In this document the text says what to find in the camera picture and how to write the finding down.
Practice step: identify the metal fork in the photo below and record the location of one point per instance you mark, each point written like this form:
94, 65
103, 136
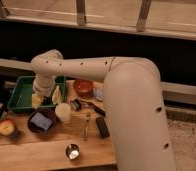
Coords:
88, 117

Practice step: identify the red-brown bowl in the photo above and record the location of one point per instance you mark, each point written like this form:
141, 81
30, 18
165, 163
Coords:
83, 88

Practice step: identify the green plastic tray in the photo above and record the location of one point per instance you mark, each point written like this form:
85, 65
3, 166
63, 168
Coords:
20, 99

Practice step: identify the white plastic cup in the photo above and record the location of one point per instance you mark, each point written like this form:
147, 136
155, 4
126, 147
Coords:
63, 112

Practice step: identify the pale yellow wedge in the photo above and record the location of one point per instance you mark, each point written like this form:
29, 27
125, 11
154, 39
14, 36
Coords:
57, 97

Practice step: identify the crumpled foil ball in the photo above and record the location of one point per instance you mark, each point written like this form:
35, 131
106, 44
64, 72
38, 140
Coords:
98, 94

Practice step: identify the dark grape bunch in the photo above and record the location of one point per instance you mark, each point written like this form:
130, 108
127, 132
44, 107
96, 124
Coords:
47, 100

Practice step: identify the dark purple bowl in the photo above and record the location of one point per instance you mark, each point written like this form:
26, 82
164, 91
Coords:
49, 113

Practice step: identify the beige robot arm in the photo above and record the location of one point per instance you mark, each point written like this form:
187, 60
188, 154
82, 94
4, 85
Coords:
133, 102

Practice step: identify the small metal cup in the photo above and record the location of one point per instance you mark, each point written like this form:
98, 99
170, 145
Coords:
72, 151

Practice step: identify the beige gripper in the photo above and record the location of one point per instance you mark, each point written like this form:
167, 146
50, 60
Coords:
36, 101

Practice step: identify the black handled peeler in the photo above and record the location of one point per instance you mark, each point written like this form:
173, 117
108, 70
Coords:
94, 107

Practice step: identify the black remote control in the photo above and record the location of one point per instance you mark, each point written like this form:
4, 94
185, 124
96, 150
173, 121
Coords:
102, 127

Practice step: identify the blue sponge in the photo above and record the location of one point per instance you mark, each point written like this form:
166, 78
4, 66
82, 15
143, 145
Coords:
40, 121

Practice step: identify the red apple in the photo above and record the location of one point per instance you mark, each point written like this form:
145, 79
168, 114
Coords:
7, 127

